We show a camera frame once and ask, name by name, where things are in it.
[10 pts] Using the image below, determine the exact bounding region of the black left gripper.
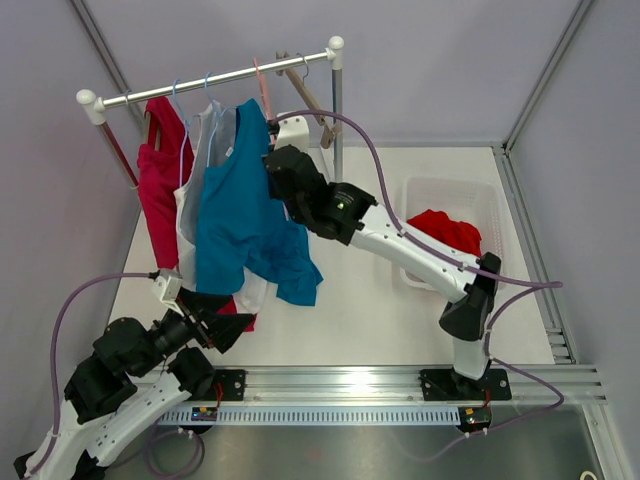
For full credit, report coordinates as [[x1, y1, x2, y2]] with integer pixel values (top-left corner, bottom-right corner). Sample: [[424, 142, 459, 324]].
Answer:
[[131, 286, 254, 378]]

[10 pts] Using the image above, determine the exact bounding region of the blue t shirt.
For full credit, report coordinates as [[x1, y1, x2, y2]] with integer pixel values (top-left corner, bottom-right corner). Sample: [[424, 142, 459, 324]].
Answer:
[[195, 99, 323, 307]]

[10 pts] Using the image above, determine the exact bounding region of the light blue hanger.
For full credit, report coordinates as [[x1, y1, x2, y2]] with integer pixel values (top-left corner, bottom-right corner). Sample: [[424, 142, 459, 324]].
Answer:
[[204, 72, 228, 167], [171, 78, 193, 188]]

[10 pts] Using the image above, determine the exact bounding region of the pink wire hanger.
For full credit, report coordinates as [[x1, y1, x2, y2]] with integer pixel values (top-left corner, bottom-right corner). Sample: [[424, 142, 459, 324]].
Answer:
[[253, 57, 274, 121]]

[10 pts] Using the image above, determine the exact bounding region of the red t shirt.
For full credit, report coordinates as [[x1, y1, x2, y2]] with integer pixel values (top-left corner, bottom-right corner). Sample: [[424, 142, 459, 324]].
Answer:
[[407, 209, 482, 257]]

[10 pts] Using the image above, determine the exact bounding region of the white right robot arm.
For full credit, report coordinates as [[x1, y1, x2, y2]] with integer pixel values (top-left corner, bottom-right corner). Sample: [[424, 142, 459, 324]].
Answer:
[[263, 145, 501, 397]]

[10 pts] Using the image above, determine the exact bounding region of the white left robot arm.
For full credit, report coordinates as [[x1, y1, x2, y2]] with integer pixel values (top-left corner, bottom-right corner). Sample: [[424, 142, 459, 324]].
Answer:
[[14, 289, 253, 479]]

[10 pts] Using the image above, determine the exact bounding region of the wooden clip hanger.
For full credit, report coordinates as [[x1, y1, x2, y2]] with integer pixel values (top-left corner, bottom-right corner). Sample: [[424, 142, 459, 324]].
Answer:
[[276, 47, 343, 155]]

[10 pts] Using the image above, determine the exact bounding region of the white t shirt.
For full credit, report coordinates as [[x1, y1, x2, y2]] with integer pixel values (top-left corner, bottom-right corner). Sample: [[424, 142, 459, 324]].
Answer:
[[174, 101, 236, 290]]

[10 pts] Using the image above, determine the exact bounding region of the magenta t shirt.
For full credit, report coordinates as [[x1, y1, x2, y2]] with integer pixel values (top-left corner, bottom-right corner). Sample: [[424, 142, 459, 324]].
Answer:
[[137, 97, 266, 316]]

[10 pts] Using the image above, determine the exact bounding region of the clothes rack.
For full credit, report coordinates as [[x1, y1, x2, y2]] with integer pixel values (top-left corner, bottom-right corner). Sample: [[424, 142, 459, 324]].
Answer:
[[76, 35, 345, 189]]

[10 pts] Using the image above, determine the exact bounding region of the white plastic basket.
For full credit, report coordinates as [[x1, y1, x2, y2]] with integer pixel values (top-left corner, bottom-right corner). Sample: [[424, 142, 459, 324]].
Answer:
[[395, 176, 514, 276]]

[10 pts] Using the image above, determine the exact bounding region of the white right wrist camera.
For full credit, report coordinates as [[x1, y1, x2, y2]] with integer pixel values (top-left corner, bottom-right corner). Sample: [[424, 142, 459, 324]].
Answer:
[[269, 115, 310, 153]]

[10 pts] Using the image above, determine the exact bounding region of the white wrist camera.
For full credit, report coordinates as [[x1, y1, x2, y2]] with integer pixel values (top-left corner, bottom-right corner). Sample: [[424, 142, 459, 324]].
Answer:
[[151, 269, 183, 313], [269, 115, 310, 153]]

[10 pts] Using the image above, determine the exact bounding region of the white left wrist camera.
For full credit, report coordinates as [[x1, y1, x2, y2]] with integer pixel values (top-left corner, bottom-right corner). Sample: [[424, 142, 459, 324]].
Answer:
[[151, 269, 183, 313]]

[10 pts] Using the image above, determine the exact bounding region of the white slotted cable duct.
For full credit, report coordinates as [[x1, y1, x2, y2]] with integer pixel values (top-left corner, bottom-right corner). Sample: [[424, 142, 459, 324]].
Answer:
[[159, 405, 461, 427]]

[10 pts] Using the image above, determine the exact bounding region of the aluminium mounting rail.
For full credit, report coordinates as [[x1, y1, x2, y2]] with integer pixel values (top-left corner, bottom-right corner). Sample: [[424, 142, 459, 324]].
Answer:
[[223, 364, 607, 405]]

